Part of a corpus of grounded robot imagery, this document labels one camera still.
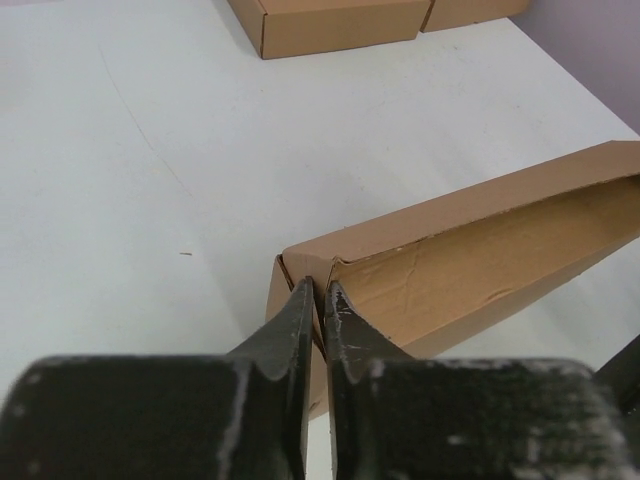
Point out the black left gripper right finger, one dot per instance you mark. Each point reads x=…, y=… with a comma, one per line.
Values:
x=397, y=417

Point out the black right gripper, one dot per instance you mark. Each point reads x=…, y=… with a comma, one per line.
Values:
x=621, y=375

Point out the cardboard box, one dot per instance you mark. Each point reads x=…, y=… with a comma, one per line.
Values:
x=432, y=275
x=280, y=29
x=448, y=14

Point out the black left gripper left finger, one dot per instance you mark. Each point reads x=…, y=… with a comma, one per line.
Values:
x=241, y=415

